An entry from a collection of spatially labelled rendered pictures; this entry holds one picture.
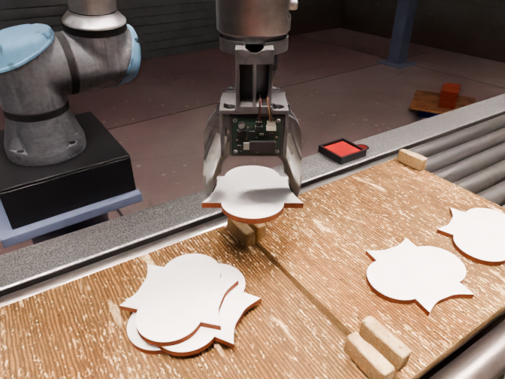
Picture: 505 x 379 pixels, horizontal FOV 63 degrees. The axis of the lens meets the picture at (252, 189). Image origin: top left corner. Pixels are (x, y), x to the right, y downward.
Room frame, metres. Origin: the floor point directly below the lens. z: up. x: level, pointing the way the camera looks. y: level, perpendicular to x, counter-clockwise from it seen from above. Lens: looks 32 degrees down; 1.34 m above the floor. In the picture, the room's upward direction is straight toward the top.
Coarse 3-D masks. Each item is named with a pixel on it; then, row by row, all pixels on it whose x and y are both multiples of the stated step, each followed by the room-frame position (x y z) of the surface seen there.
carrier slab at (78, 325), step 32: (160, 256) 0.46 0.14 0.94; (224, 256) 0.46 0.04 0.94; (256, 256) 0.46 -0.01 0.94; (64, 288) 0.39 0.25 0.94; (96, 288) 0.39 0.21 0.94; (128, 288) 0.39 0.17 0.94; (256, 288) 0.39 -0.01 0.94; (288, 288) 0.39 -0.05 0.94; (0, 320) 0.34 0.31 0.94; (32, 320) 0.34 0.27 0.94; (64, 320) 0.34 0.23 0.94; (96, 320) 0.34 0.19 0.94; (128, 320) 0.34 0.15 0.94; (256, 320) 0.34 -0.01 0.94; (288, 320) 0.34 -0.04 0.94; (320, 320) 0.34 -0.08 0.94; (0, 352) 0.29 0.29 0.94; (32, 352) 0.29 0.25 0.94; (64, 352) 0.29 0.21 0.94; (96, 352) 0.29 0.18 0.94; (128, 352) 0.29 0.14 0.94; (224, 352) 0.29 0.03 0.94; (256, 352) 0.29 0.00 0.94; (288, 352) 0.29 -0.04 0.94; (320, 352) 0.29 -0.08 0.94
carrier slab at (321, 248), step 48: (336, 192) 0.63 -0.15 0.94; (384, 192) 0.63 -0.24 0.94; (432, 192) 0.63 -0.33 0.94; (288, 240) 0.49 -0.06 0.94; (336, 240) 0.49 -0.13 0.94; (384, 240) 0.49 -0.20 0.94; (432, 240) 0.49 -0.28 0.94; (336, 288) 0.39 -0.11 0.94; (480, 288) 0.39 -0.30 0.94; (432, 336) 0.32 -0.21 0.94
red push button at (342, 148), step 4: (332, 144) 0.85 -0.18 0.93; (336, 144) 0.85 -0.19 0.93; (340, 144) 0.85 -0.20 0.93; (344, 144) 0.85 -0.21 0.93; (348, 144) 0.85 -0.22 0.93; (328, 148) 0.83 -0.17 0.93; (332, 148) 0.83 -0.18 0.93; (336, 148) 0.83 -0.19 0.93; (340, 148) 0.83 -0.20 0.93; (344, 148) 0.83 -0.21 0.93; (348, 148) 0.83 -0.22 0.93; (352, 148) 0.83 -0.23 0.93; (356, 148) 0.83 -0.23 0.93; (336, 152) 0.81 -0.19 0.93; (340, 152) 0.81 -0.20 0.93; (344, 152) 0.81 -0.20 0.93; (348, 152) 0.81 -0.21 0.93; (352, 152) 0.81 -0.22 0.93
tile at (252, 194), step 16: (224, 176) 0.50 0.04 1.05; (240, 176) 0.50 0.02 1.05; (256, 176) 0.50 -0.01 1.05; (272, 176) 0.50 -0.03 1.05; (224, 192) 0.45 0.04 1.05; (240, 192) 0.45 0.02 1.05; (256, 192) 0.45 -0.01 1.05; (272, 192) 0.45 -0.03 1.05; (288, 192) 0.45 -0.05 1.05; (224, 208) 0.41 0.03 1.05; (240, 208) 0.41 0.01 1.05; (256, 208) 0.41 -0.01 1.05; (272, 208) 0.41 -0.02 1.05
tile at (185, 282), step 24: (168, 264) 0.41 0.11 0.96; (192, 264) 0.41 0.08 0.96; (216, 264) 0.41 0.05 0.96; (144, 288) 0.37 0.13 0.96; (168, 288) 0.37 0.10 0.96; (192, 288) 0.37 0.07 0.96; (216, 288) 0.37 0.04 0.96; (144, 312) 0.33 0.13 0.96; (168, 312) 0.33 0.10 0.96; (192, 312) 0.33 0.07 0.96; (216, 312) 0.33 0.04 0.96; (144, 336) 0.30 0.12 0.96; (168, 336) 0.30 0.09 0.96
